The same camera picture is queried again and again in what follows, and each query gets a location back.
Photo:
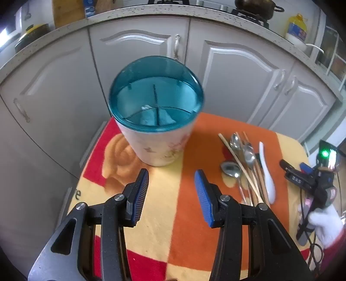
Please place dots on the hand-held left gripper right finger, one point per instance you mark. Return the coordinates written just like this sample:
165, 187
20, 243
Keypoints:
202, 197

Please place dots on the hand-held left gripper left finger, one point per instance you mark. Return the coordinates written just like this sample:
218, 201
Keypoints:
140, 194

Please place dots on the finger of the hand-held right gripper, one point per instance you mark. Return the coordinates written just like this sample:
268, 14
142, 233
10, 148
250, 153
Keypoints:
305, 168
293, 177

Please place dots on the white plastic spoon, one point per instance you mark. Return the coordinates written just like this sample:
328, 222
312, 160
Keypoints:
270, 189

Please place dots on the reddish brown wooden chopstick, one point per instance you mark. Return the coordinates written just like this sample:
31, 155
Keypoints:
264, 189

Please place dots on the light bamboo chopstick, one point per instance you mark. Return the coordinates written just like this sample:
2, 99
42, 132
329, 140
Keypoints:
259, 186
245, 175

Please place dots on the dark wooden chopstick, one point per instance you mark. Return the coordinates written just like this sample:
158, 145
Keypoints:
258, 162

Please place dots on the metal spoon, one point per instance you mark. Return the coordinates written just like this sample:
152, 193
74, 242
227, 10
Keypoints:
230, 169
248, 155
235, 141

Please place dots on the floral utensil holder teal lid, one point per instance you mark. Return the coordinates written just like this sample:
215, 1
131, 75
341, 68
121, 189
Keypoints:
154, 146

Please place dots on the person's right forearm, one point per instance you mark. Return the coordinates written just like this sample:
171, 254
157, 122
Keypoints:
335, 254

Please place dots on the person's right hand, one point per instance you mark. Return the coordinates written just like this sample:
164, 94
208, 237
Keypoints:
327, 227

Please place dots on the orange yellow printed blanket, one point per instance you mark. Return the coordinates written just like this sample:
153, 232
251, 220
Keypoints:
173, 216

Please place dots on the white cabinet door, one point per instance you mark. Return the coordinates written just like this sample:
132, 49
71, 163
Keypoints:
54, 81
305, 108
238, 81
140, 40

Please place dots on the white cabinet panel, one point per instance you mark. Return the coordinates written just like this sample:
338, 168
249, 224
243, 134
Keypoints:
27, 175

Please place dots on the white framed glass door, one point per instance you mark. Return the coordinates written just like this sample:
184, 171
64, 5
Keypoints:
332, 54

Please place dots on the white bowl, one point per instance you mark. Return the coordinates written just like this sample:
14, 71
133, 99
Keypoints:
297, 43

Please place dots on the yellow cooking oil bottle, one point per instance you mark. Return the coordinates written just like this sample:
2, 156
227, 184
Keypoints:
297, 27

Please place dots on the white kitchen cabinets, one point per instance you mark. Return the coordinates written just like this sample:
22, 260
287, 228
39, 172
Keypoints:
135, 13

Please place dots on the black pot yellow lid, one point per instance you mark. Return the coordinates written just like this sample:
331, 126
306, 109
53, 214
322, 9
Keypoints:
32, 37

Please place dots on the blue white carton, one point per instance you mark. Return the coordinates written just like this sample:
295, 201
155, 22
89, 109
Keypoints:
88, 9

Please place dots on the wooden cutting board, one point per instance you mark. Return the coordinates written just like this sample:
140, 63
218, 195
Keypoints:
67, 13

